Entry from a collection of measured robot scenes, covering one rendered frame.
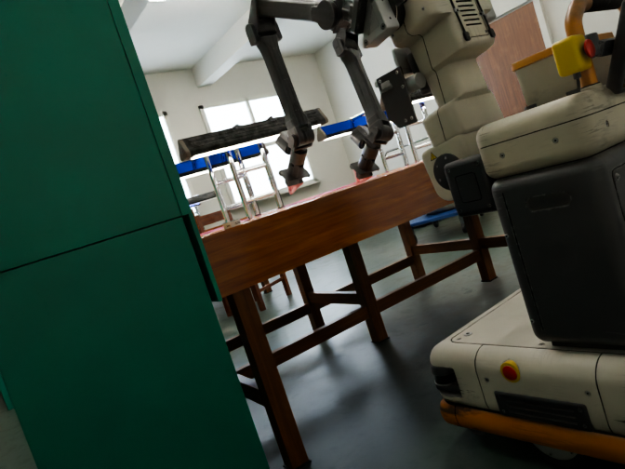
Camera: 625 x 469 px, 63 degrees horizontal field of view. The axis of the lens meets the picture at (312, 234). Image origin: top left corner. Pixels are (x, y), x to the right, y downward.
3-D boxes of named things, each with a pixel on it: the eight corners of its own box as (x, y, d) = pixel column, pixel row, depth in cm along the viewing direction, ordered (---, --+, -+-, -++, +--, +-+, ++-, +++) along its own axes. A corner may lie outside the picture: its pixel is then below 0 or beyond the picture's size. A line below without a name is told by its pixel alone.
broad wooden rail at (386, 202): (566, 155, 239) (555, 117, 237) (218, 300, 148) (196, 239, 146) (543, 161, 249) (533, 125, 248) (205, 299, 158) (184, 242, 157)
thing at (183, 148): (329, 121, 208) (324, 104, 208) (187, 156, 177) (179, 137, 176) (319, 127, 215) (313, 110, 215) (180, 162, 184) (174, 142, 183)
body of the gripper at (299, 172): (277, 174, 184) (280, 158, 179) (300, 167, 189) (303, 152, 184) (286, 185, 181) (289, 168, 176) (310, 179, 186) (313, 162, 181)
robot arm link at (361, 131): (379, 130, 178) (393, 132, 184) (360, 111, 184) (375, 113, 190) (362, 157, 184) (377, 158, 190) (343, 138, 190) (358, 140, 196)
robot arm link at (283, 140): (295, 138, 168) (314, 132, 173) (274, 120, 174) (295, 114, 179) (289, 167, 177) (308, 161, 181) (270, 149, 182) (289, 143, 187)
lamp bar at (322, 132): (407, 116, 305) (404, 104, 305) (325, 139, 274) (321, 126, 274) (399, 120, 312) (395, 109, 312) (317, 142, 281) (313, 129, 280)
